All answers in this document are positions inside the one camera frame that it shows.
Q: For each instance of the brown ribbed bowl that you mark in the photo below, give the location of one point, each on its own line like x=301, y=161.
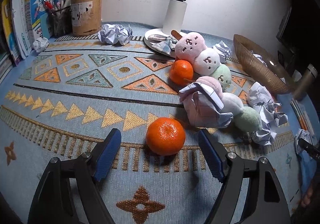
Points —
x=273, y=76

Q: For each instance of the right hand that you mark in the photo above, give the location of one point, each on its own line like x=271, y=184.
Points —
x=306, y=200

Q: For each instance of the paper ball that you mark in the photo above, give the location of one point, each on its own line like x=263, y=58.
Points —
x=260, y=58
x=223, y=51
x=258, y=93
x=271, y=119
x=112, y=34

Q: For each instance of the plaid fabric bow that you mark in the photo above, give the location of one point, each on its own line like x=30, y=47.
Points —
x=162, y=44

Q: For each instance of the brown cardboard pen holder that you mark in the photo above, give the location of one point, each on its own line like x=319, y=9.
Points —
x=86, y=17

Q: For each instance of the large paper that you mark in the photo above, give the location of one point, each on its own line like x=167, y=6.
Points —
x=204, y=107

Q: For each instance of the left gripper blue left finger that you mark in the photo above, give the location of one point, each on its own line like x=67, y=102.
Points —
x=53, y=201

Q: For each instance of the tricolour dango plush with stick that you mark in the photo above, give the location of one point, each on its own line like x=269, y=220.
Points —
x=204, y=60

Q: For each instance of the yellow cover book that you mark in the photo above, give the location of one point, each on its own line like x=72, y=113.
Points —
x=9, y=32

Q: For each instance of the small paper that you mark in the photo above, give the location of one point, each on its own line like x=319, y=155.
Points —
x=40, y=44

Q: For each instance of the blue patterned table mat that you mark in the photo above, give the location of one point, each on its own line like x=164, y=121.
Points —
x=67, y=99

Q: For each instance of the orange tangerine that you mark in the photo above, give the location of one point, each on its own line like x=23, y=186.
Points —
x=165, y=136
x=181, y=72

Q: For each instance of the grey metal bottle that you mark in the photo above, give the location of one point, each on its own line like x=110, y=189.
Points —
x=303, y=82

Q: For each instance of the black mesh pen holder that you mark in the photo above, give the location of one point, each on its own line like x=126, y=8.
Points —
x=61, y=21

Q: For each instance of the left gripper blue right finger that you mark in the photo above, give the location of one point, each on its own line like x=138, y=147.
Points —
x=265, y=200

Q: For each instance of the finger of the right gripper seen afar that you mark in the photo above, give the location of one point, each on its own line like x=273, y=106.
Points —
x=310, y=149

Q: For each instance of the white desk lamp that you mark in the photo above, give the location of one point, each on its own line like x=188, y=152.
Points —
x=172, y=23

